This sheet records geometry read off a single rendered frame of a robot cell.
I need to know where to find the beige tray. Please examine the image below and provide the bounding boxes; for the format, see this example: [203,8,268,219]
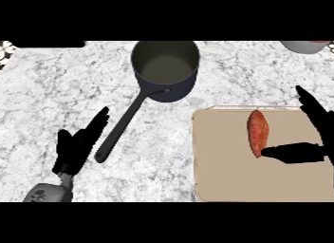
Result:
[190,105,334,203]

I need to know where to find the dark long-handled saucepan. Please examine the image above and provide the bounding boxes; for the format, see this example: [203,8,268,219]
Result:
[93,40,202,164]

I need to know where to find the black flat appliance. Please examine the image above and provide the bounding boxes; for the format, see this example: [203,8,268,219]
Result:
[12,40,87,49]

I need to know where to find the orange sweet potato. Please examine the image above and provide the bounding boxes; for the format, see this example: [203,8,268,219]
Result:
[246,109,270,159]

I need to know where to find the grey round container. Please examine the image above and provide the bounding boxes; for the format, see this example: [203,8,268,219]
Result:
[279,40,332,55]

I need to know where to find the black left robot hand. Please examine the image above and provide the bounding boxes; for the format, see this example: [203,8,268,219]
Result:
[50,105,111,177]

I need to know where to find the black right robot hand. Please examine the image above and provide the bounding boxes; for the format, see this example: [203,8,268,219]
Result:
[260,84,334,169]

